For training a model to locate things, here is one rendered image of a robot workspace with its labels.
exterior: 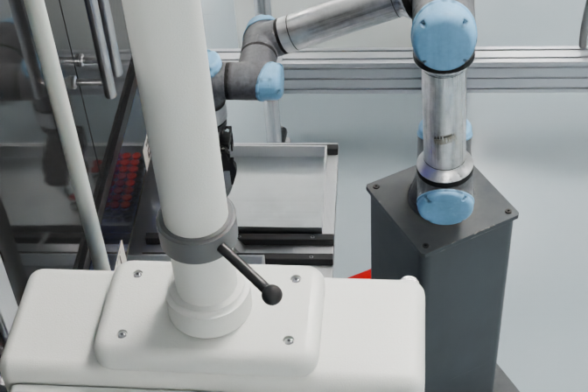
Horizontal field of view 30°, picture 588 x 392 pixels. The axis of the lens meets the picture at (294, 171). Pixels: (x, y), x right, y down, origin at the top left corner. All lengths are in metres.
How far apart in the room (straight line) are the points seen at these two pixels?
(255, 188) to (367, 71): 0.99
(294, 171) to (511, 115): 1.66
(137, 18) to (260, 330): 0.43
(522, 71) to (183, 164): 2.37
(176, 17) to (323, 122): 3.00
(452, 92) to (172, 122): 1.12
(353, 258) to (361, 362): 2.22
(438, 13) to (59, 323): 0.95
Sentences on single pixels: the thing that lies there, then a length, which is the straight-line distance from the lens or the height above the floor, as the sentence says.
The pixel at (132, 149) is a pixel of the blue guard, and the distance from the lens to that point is 2.23.
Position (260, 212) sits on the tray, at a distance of 2.39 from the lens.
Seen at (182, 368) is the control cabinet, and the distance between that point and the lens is 1.27.
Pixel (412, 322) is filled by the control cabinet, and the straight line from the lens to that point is 1.31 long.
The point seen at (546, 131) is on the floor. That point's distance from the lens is 3.96.
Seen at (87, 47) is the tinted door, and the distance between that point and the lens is 1.95.
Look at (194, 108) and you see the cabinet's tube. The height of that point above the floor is 1.91.
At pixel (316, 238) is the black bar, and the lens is 2.30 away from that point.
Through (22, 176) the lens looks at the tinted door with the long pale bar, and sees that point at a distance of 1.61.
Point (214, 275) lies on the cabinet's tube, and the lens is 1.20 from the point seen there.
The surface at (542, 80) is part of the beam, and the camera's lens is 3.40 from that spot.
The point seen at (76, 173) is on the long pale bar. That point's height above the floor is 1.51.
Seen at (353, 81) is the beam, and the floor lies 0.48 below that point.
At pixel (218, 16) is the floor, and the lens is 4.54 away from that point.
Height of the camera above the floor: 2.56
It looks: 43 degrees down
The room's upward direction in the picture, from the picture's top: 4 degrees counter-clockwise
